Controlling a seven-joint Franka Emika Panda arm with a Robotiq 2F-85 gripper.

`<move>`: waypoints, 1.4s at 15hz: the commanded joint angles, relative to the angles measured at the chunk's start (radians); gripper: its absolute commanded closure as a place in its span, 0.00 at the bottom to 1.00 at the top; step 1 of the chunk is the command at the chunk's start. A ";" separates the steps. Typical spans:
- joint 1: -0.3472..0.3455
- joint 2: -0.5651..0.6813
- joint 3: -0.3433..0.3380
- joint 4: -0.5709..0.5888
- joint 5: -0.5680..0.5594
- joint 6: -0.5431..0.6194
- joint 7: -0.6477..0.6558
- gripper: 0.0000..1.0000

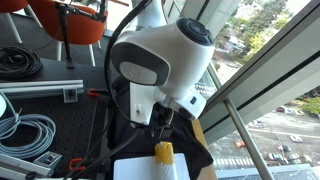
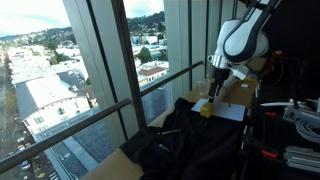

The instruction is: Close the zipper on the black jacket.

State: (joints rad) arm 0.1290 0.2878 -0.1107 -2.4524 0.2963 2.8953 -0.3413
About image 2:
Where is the black fleece jacket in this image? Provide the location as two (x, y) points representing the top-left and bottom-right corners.
(118, 96), (248, 180)

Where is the yellow bottle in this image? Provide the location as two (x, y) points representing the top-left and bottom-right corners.
(199, 101), (216, 119)

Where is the grey window mullion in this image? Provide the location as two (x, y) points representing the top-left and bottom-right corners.
(162, 0), (210, 105)
(61, 0), (148, 142)

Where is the orange handled bar clamp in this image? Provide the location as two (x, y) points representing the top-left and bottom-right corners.
(240, 134), (280, 160)
(250, 108), (278, 118)

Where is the long aluminium extrusion rail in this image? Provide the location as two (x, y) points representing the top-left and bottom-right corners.
(282, 145), (320, 174)

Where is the short aluminium extrusion rail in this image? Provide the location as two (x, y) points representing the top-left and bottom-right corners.
(259, 98), (320, 115)

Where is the aluminium corner bracket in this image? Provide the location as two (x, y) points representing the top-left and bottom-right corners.
(282, 105), (302, 123)

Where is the light blue cable coil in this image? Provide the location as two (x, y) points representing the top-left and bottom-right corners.
(294, 117), (320, 145)

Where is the white foam board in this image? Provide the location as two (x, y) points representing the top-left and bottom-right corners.
(190, 97), (247, 123)

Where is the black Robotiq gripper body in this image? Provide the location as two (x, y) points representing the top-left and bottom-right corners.
(210, 67), (232, 96)

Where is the black perforated breadboard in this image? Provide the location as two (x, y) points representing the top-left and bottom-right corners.
(245, 105), (320, 180)

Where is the clear plastic cup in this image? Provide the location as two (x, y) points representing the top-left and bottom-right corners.
(197, 78), (212, 99)

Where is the steel window handrail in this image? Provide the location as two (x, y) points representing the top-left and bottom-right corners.
(0, 60), (205, 176)

